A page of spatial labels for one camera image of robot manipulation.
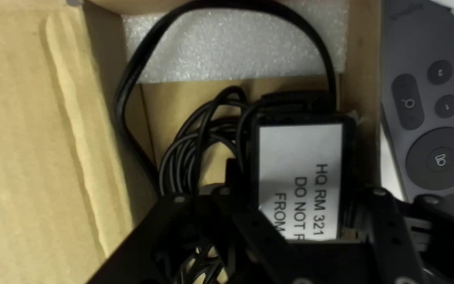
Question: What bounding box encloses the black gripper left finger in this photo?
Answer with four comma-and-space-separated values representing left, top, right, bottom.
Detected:
87, 187, 292, 284

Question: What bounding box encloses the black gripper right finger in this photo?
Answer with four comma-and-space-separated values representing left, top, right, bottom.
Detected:
342, 175, 454, 284

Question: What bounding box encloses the brown cardboard box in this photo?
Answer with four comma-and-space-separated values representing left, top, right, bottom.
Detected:
0, 0, 383, 284

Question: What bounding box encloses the dark grey remote control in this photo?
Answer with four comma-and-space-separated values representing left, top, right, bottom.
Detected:
380, 0, 454, 211

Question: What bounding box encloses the white foam sheet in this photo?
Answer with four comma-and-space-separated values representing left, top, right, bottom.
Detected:
121, 0, 350, 85

